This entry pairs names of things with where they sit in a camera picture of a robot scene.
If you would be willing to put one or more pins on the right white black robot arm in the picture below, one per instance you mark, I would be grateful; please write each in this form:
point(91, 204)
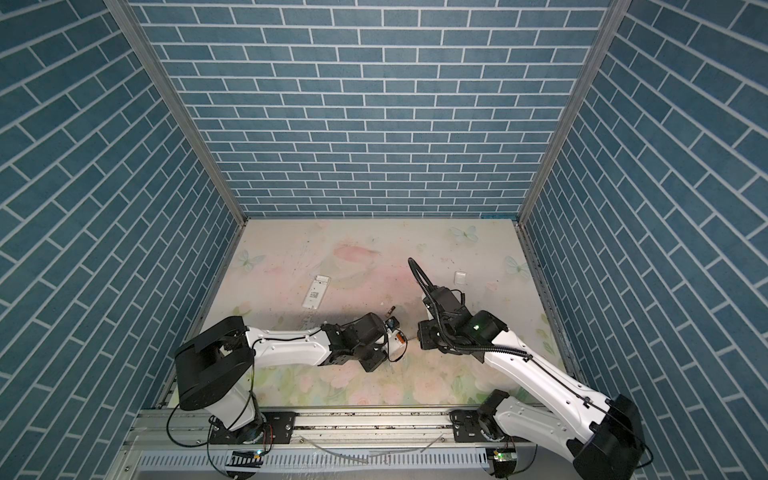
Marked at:
point(602, 437)

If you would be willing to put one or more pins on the aluminium front rail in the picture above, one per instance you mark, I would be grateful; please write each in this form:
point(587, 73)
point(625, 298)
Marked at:
point(334, 430)

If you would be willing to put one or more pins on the circuit board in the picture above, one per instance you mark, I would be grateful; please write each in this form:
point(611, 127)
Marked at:
point(503, 455)
point(245, 459)

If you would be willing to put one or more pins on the right circuit board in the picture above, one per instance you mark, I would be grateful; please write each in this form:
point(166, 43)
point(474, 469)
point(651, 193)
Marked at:
point(503, 455)

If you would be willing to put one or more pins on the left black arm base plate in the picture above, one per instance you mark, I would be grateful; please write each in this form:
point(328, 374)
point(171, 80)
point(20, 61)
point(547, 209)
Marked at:
point(274, 428)

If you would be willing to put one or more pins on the white slotted cable duct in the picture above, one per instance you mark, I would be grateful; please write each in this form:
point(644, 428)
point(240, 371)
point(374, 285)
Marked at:
point(314, 460)

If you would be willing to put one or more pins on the white remote with display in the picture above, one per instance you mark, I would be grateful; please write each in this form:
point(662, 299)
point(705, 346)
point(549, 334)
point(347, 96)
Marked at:
point(397, 345)

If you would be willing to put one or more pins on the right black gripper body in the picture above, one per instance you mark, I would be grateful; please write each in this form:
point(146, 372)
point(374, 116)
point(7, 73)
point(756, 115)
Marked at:
point(432, 334)

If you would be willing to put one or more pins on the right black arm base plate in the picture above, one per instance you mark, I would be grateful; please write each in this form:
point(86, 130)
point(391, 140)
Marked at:
point(469, 426)

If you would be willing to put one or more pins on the left circuit board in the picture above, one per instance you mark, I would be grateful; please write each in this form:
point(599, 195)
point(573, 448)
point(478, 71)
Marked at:
point(245, 459)

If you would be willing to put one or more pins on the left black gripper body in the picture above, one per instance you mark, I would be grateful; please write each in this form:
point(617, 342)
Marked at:
point(371, 357)

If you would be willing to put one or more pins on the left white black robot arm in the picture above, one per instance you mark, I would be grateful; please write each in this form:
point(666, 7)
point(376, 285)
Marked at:
point(210, 366)

